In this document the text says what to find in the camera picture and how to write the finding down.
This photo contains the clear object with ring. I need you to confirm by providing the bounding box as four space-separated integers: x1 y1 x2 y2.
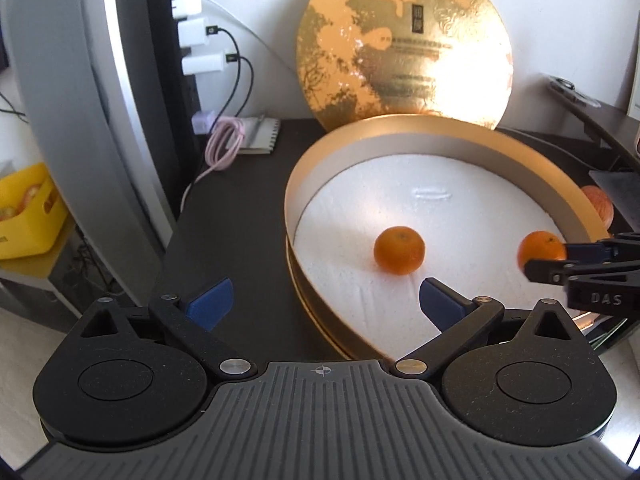
547 75 601 106

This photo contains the round gold box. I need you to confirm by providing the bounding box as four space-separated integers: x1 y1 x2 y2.
284 114 613 362

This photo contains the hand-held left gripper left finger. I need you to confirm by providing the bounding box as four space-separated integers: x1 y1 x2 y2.
80 277 257 378

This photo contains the small purple adapter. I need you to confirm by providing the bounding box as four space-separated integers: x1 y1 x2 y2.
192 110 218 135

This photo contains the grey monitor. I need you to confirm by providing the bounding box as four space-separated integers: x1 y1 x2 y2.
0 0 181 261

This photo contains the black desktop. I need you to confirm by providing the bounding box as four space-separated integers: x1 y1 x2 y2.
150 117 640 361

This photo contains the black power strip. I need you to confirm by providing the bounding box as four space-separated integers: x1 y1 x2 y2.
145 0 203 221

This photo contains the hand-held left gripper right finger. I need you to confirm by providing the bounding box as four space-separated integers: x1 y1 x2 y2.
391 277 572 378

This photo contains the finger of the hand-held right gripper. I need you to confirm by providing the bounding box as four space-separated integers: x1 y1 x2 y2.
564 232 640 264
524 258 640 286

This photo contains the yellow plastic crate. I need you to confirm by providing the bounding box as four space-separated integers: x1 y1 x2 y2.
0 162 68 261

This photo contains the spiral notepad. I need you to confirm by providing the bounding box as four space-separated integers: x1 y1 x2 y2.
237 116 281 156

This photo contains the red apple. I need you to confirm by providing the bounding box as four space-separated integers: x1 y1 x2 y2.
17 184 43 211
580 185 615 231

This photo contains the round gold box lid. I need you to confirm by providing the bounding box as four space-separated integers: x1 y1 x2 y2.
295 0 514 132

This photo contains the white cable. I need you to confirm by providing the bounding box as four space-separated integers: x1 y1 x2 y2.
200 0 298 71

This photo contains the pink coiled cable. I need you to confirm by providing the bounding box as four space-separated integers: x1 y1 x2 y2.
180 116 247 211

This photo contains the orange mandarin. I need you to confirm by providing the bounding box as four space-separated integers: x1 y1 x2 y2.
517 230 568 273
373 226 426 276

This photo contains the black cable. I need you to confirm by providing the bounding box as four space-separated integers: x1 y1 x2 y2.
206 26 238 123
225 55 256 117

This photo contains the dark brown shelf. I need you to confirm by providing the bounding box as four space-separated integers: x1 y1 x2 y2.
545 74 640 166

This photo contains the dark grey flat device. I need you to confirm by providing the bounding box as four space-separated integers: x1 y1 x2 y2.
589 167 640 233

